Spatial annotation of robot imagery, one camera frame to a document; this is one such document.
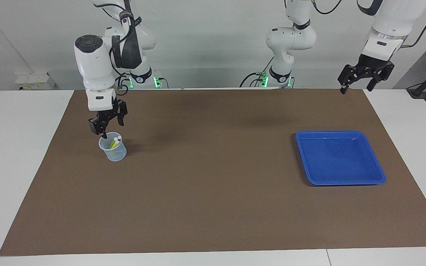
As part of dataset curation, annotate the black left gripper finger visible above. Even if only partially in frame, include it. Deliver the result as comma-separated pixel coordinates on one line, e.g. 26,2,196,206
366,62,395,92
338,65,363,95

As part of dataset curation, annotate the translucent plastic cup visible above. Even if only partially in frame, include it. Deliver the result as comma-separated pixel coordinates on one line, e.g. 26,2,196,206
98,132,127,162

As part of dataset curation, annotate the white power strip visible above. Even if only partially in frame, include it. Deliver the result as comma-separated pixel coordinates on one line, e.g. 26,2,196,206
15,72,56,90

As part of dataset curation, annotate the blue plastic tray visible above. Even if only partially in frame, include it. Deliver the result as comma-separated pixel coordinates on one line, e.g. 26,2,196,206
295,130,386,186

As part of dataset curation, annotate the brown table mat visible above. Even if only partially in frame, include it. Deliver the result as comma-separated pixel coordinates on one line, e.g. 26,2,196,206
0,88,426,256

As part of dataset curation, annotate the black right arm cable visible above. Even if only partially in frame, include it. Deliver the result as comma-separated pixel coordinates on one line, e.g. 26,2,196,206
93,0,141,96

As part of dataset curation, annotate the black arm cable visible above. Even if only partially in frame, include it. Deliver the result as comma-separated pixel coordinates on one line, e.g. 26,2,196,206
93,0,141,96
311,0,426,48

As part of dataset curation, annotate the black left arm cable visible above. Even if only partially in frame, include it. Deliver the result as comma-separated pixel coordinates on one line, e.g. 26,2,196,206
311,0,426,48

